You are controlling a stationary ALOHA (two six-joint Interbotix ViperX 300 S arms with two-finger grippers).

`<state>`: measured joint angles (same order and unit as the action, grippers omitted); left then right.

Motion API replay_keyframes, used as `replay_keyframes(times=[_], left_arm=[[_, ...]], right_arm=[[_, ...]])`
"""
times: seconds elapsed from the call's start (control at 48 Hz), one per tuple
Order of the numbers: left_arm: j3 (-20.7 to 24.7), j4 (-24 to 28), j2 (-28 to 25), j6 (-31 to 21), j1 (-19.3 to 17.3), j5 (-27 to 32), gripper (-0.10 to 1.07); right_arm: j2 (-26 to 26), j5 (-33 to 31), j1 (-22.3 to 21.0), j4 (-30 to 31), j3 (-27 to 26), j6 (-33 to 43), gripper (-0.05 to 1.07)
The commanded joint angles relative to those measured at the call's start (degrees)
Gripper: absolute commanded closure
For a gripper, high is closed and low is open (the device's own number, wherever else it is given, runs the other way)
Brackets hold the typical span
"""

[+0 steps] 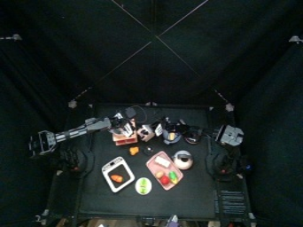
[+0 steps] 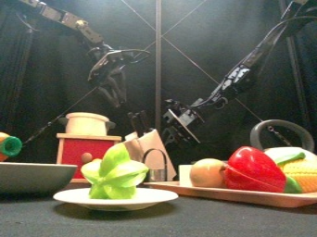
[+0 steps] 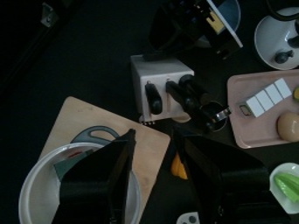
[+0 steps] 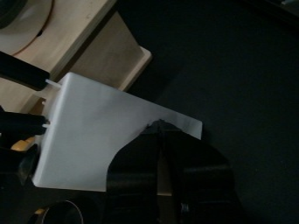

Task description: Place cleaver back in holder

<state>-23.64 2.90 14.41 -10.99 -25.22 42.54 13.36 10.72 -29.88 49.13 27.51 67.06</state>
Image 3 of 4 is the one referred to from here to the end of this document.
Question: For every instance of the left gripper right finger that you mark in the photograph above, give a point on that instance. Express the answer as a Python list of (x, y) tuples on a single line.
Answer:
[(234, 189)]

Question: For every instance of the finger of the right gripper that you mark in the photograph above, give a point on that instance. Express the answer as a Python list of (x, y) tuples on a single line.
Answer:
[(168, 29), (224, 43)]

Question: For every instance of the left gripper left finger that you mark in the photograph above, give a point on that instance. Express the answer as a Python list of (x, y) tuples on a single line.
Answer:
[(94, 192)]

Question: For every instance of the blue bowl white rim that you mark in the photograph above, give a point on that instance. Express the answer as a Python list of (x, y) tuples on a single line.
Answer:
[(230, 11)]

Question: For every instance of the green toy starfruit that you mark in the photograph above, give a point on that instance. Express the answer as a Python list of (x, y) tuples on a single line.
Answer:
[(288, 186)]

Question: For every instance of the white plate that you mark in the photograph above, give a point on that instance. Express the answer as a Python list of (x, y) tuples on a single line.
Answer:
[(286, 207)]

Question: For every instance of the white toy with grey dots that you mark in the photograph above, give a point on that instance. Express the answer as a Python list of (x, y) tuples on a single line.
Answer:
[(188, 218)]

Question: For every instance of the orange toy piece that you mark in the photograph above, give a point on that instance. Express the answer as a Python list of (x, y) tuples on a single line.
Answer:
[(180, 169)]

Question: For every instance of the wooden tray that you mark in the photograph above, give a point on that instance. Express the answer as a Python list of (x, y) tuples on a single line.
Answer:
[(249, 131)]

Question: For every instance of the white sliced toy block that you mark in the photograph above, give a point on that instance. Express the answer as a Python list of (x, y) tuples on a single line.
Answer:
[(269, 97)]

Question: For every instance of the yellow toy corn green husk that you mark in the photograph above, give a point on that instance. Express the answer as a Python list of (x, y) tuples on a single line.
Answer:
[(297, 94)]

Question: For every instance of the tan toy onion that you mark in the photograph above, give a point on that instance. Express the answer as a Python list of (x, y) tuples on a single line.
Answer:
[(290, 127)]

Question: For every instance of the red wooden toy coffee grinder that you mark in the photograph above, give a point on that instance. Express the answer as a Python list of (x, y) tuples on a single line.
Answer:
[(98, 116)]

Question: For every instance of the grey metal bracket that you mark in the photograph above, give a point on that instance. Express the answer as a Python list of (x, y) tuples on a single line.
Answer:
[(50, 16)]

